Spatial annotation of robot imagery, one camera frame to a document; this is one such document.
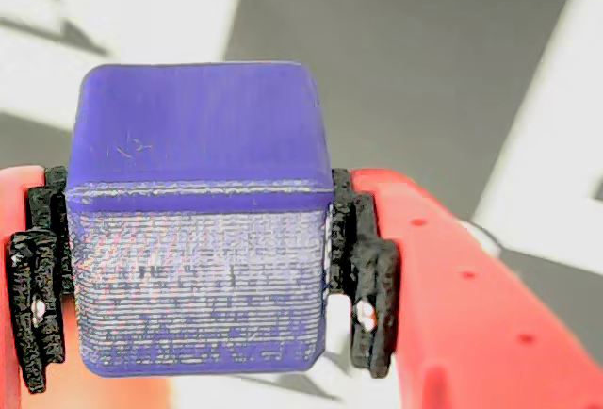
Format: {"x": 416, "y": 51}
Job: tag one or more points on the red gripper finger with black pad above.
{"x": 471, "y": 333}
{"x": 28, "y": 381}

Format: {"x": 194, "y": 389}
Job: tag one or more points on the blue cube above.
{"x": 198, "y": 145}

